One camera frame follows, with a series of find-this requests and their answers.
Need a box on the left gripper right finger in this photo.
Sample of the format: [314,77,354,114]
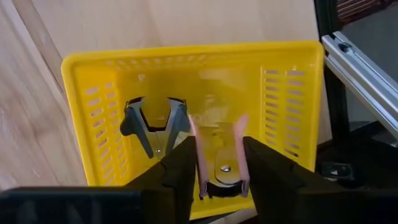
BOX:
[243,136,341,224]

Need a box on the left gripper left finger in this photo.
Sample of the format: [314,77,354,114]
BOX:
[124,136,197,224]

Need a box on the pink staple remover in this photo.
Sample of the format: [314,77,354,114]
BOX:
[188,113,251,200]

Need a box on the black staple remover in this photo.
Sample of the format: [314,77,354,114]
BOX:
[119,96,191,159]

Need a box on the yellow slotted basket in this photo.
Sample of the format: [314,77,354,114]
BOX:
[60,39,326,220]

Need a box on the silver aluminium rail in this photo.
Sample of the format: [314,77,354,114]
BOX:
[321,30,398,141]

